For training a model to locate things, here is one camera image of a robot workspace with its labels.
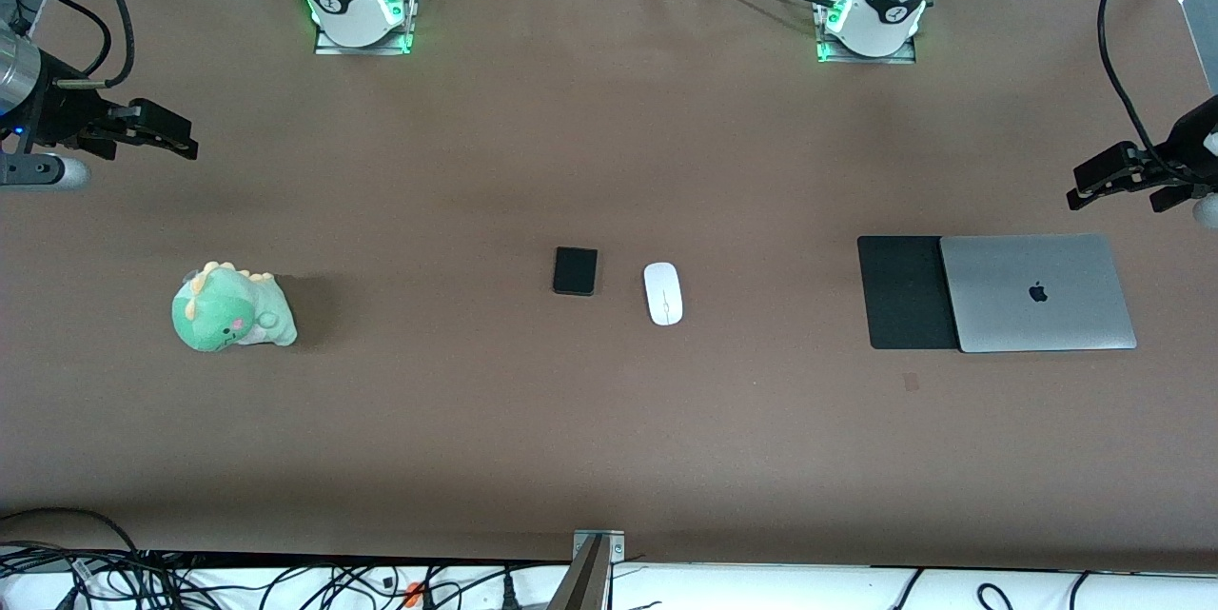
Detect white computer mouse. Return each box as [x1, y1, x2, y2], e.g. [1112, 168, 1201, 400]
[643, 262, 684, 326]

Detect black mouse pad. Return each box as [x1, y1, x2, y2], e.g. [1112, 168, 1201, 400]
[857, 235, 962, 351]

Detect silver apple laptop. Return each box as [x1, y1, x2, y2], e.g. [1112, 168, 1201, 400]
[940, 233, 1138, 354]

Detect green plush dinosaur toy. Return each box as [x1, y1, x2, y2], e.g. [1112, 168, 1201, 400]
[171, 261, 299, 353]

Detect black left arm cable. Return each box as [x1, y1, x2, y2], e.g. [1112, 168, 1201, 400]
[1097, 0, 1181, 185]

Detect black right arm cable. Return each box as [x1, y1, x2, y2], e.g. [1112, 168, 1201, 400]
[0, 0, 188, 89]

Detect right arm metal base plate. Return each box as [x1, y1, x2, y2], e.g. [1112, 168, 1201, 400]
[314, 15, 413, 57]

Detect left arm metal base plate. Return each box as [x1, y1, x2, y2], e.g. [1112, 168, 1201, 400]
[816, 0, 918, 66]

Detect tangled black floor cables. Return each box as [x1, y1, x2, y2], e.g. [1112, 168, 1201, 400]
[0, 507, 572, 610]

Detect aluminium camera mount post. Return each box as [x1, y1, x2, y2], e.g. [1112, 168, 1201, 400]
[550, 529, 626, 610]

